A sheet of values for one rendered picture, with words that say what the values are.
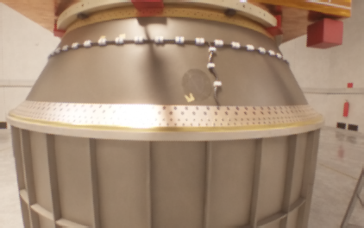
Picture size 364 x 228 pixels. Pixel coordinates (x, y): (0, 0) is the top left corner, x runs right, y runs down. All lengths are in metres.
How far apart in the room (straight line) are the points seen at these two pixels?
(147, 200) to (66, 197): 0.34
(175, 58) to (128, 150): 0.37
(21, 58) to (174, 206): 7.34
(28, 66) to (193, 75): 7.09
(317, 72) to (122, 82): 8.97
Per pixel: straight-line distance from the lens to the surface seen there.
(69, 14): 1.17
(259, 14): 1.07
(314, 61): 9.24
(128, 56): 0.75
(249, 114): 0.67
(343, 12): 1.46
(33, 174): 1.02
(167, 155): 0.60
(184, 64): 0.69
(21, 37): 7.81
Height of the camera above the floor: 1.27
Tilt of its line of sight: 6 degrees down
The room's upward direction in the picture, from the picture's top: 1 degrees clockwise
